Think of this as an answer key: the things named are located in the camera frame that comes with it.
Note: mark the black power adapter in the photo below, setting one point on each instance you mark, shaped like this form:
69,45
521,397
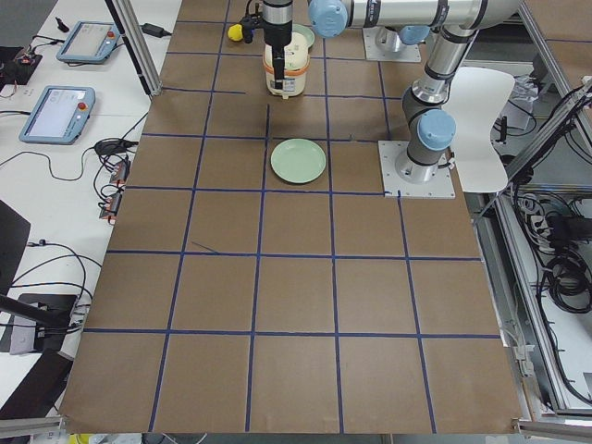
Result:
154,30

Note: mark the green plate near arm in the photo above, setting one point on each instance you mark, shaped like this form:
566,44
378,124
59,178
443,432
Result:
298,161
306,32

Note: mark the white rice cooker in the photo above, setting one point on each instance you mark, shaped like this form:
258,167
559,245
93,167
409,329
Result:
296,63

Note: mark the power strip with plugs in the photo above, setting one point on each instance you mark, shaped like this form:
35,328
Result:
109,184

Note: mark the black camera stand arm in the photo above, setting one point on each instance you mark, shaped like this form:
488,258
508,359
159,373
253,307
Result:
41,316

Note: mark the aluminium frame post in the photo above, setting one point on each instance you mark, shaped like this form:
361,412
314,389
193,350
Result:
125,19

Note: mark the aluminium side frame rail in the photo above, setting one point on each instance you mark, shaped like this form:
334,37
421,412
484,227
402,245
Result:
537,232

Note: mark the far teach pendant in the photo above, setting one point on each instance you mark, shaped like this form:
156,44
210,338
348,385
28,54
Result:
89,42

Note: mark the yellow toy pepper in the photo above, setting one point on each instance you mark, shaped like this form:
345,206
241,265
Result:
235,33

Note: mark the white chair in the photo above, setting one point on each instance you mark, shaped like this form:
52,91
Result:
477,96

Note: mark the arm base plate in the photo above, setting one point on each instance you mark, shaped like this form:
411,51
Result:
401,179
395,45

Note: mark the teach pendant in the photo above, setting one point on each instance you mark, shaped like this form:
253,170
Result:
59,116
89,42

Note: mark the near teach pendant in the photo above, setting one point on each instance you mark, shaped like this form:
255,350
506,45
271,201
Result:
59,116

